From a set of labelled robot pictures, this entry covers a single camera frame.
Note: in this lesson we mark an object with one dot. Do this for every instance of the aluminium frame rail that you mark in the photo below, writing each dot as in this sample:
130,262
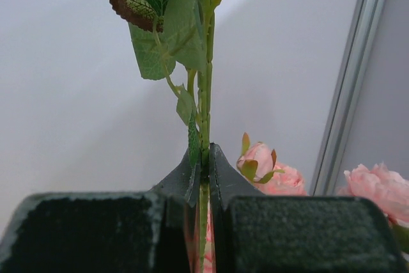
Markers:
356,55

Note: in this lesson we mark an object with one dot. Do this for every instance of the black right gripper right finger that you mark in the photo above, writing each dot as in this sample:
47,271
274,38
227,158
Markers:
348,234

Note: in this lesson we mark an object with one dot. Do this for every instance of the pink rose flower stem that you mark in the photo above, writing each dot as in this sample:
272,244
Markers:
387,189

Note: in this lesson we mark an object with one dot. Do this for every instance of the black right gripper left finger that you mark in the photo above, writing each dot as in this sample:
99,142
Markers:
146,231

